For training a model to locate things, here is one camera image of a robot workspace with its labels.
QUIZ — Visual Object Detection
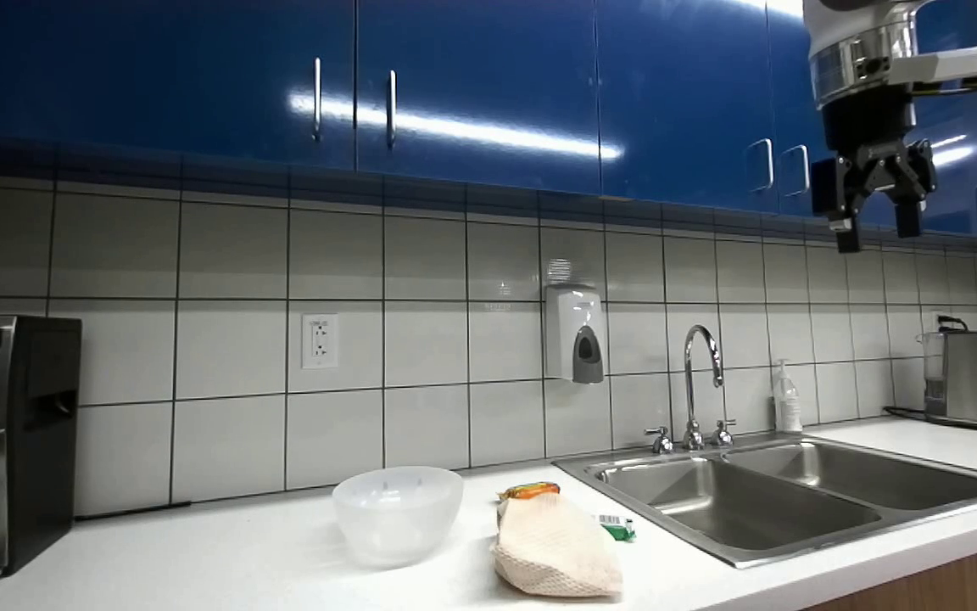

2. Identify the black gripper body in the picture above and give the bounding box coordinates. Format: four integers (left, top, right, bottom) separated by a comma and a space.
820, 87, 924, 177

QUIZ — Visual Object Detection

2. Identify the beige waffle-weave towel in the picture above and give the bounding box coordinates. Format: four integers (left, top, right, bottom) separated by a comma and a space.
492, 490, 627, 604

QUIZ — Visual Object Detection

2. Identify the clear plastic bowl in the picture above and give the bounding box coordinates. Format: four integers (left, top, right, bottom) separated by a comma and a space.
330, 461, 469, 569

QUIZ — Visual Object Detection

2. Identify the blue cabinet door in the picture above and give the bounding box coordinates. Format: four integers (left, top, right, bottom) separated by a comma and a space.
597, 0, 794, 216
0, 0, 360, 177
780, 0, 841, 222
913, 0, 977, 239
349, 0, 606, 199

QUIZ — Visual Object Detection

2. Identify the steel countertop appliance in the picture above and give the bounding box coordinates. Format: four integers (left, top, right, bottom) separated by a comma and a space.
924, 313, 977, 431

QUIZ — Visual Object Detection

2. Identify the clear pump soap bottle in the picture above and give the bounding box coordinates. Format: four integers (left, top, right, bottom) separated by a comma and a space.
766, 358, 806, 437

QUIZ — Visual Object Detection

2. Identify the chrome faucet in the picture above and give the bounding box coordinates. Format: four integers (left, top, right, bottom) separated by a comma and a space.
679, 323, 729, 451

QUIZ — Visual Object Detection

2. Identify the stainless steel double sink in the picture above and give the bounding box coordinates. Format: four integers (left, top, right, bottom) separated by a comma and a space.
554, 431, 977, 569

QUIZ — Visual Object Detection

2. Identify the wooden sink front panel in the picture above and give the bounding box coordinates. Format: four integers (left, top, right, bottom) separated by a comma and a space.
806, 533, 977, 611

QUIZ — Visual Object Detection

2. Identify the green wrapped snack bar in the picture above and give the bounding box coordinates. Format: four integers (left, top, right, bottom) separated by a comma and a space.
597, 511, 639, 544

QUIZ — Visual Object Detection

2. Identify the orange wrapped snack bar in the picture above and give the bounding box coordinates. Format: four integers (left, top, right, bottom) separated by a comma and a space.
495, 480, 567, 509

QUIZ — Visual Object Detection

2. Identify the black coffee maker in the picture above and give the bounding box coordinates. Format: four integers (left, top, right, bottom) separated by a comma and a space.
0, 313, 83, 611

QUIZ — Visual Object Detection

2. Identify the silver cabinet door handle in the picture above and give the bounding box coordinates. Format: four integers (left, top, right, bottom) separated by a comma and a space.
746, 134, 780, 192
780, 144, 815, 199
379, 65, 401, 151
304, 55, 327, 147

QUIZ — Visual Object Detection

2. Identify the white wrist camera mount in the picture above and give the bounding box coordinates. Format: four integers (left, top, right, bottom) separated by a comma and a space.
885, 30, 977, 94

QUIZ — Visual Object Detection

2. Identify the white wall soap dispenser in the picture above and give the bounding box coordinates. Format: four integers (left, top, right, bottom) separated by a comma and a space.
540, 253, 610, 387

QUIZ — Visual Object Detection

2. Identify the white wall outlet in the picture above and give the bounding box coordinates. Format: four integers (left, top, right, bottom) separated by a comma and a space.
297, 313, 343, 372

